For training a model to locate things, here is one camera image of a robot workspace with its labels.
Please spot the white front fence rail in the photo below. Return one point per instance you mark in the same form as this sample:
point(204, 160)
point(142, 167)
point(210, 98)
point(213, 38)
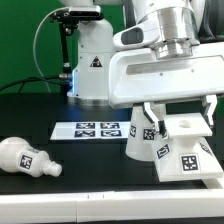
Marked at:
point(107, 206)

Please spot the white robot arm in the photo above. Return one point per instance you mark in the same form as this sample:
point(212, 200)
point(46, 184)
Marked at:
point(157, 59)

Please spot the black camera on stand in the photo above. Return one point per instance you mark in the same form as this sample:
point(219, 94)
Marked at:
point(68, 19)

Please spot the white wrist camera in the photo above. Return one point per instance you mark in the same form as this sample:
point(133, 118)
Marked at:
point(134, 38)

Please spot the white lamp shade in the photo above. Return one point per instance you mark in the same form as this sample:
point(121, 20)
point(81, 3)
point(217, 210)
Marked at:
point(140, 137)

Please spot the white lamp bulb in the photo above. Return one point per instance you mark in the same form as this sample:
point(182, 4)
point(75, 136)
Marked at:
point(16, 155)

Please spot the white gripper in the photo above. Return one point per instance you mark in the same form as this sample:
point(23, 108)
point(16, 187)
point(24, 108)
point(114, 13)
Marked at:
point(136, 76)

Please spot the white marker sheet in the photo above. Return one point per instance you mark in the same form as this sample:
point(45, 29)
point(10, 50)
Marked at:
point(90, 130)

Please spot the white lamp base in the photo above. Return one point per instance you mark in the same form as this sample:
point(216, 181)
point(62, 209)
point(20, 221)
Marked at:
point(184, 154)

